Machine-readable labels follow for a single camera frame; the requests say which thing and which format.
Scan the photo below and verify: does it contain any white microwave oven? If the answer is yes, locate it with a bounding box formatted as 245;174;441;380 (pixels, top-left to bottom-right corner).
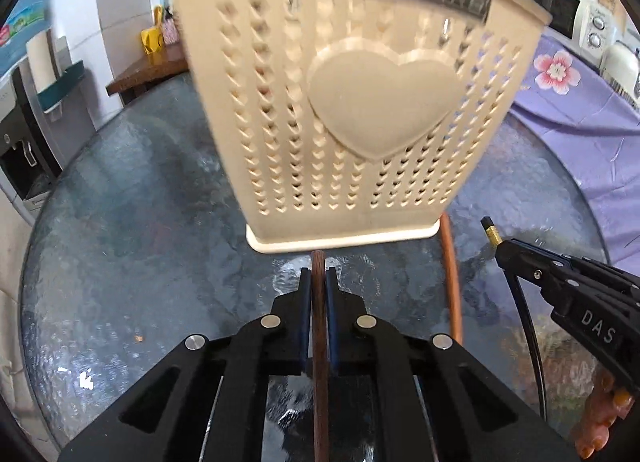
512;0;616;60

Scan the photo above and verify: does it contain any white rice cooker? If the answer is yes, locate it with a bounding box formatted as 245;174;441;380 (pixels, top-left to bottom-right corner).
597;39;640;108

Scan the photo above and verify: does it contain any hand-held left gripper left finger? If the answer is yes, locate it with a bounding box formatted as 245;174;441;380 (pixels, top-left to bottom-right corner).
57;267;313;462

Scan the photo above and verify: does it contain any blue water jug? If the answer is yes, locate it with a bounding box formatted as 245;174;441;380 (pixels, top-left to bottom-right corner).
0;0;53;78

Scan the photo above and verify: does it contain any reddish brown chopstick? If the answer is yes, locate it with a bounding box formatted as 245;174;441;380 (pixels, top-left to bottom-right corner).
440;214;463;345

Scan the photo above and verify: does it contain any cream plastic utensil holder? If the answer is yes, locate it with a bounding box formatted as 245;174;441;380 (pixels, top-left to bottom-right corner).
160;0;553;255

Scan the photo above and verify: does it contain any white water dispenser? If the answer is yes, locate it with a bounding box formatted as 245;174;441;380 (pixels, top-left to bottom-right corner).
0;59;66;215

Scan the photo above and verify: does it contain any round glass table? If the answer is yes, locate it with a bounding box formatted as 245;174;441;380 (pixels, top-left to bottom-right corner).
20;74;608;462

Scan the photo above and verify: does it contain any person's right hand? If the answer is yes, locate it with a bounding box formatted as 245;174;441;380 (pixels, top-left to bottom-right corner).
572;372;640;460

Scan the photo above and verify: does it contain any white paper towel roll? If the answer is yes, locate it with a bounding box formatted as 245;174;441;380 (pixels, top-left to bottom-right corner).
25;32;56;93

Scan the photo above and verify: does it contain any purple floral cloth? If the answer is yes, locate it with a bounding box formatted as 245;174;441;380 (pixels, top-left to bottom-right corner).
450;34;640;273

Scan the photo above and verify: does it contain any teal paper towel holder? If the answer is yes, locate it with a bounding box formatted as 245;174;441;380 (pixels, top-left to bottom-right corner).
37;34;96;123

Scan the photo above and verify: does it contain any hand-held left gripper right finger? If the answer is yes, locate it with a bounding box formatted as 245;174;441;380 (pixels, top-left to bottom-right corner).
324;266;578;462

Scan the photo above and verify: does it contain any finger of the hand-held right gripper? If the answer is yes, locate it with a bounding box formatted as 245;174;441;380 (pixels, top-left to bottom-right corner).
507;239;640;294
495;253;640;315

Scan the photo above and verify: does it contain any brown wooden chopstick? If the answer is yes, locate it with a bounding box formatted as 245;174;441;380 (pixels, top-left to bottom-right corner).
310;250;331;462

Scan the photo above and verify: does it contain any yellow mug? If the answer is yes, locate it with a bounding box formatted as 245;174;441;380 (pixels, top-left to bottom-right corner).
140;24;168;58

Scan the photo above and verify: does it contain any wooden counter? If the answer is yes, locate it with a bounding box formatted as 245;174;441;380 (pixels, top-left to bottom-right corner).
106;44;191;105

